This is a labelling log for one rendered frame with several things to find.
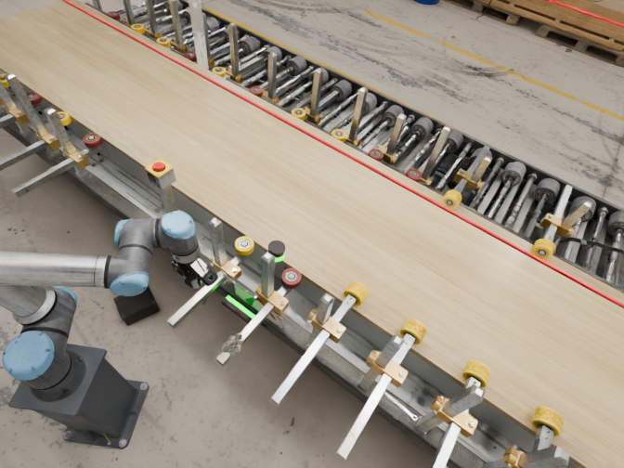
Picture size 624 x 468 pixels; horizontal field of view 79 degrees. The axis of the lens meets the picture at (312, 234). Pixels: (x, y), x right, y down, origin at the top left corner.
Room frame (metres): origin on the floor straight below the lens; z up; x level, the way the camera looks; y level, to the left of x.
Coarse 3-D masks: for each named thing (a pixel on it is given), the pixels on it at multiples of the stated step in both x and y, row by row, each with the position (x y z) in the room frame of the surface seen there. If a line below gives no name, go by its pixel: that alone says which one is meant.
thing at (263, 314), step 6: (282, 288) 0.74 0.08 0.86; (282, 294) 0.71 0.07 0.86; (264, 306) 0.65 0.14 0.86; (270, 306) 0.65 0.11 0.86; (258, 312) 0.62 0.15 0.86; (264, 312) 0.62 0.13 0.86; (270, 312) 0.64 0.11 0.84; (258, 318) 0.59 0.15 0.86; (264, 318) 0.60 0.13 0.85; (252, 324) 0.57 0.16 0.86; (258, 324) 0.58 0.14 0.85; (246, 330) 0.54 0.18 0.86; (252, 330) 0.55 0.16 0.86; (246, 336) 0.52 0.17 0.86; (222, 354) 0.44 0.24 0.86; (228, 354) 0.44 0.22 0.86; (222, 360) 0.42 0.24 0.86
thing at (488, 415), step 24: (0, 72) 1.98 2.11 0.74; (72, 120) 1.63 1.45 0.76; (192, 216) 1.20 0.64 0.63; (312, 288) 0.84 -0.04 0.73; (384, 336) 0.66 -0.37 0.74; (408, 360) 0.60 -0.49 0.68; (432, 384) 0.54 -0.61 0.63; (456, 384) 0.51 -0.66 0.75; (480, 408) 0.45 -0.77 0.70; (504, 432) 0.39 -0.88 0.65
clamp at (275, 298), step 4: (260, 288) 0.72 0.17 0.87; (256, 292) 0.70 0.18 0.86; (260, 292) 0.70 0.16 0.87; (276, 292) 0.71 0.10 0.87; (260, 296) 0.69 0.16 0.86; (264, 296) 0.68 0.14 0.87; (272, 296) 0.69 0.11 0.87; (276, 296) 0.69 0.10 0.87; (280, 296) 0.70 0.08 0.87; (264, 300) 0.68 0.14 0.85; (268, 300) 0.67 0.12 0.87; (272, 300) 0.68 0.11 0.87; (276, 300) 0.68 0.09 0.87; (280, 300) 0.68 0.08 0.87; (284, 300) 0.68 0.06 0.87; (272, 304) 0.66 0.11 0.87; (276, 304) 0.66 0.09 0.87; (288, 304) 0.68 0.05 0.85; (276, 308) 0.65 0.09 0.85; (280, 308) 0.65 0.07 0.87; (284, 308) 0.66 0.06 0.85; (280, 312) 0.64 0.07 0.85
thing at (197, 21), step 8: (192, 0) 2.16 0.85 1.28; (200, 0) 2.19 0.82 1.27; (192, 8) 2.16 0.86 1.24; (200, 8) 2.18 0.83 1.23; (192, 16) 2.17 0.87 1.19; (200, 16) 2.18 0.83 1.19; (192, 24) 2.17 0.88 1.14; (200, 24) 2.17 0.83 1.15; (200, 32) 2.16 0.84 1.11; (200, 40) 2.16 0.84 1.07; (200, 48) 2.15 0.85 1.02; (200, 56) 2.16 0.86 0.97; (200, 64) 2.16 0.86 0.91
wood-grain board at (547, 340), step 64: (0, 64) 1.83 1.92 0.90; (64, 64) 1.94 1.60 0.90; (128, 64) 2.05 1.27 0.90; (192, 64) 2.17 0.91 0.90; (128, 128) 1.48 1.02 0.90; (192, 128) 1.57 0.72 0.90; (256, 128) 1.65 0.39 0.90; (192, 192) 1.13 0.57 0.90; (256, 192) 1.19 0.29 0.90; (320, 192) 1.26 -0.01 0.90; (384, 192) 1.34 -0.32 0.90; (320, 256) 0.90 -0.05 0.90; (384, 256) 0.95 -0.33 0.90; (448, 256) 1.01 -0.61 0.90; (512, 256) 1.07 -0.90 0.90; (384, 320) 0.65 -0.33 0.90; (448, 320) 0.70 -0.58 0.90; (512, 320) 0.75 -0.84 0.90; (576, 320) 0.80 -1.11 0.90; (512, 384) 0.49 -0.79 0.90; (576, 384) 0.53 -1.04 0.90; (576, 448) 0.32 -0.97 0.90
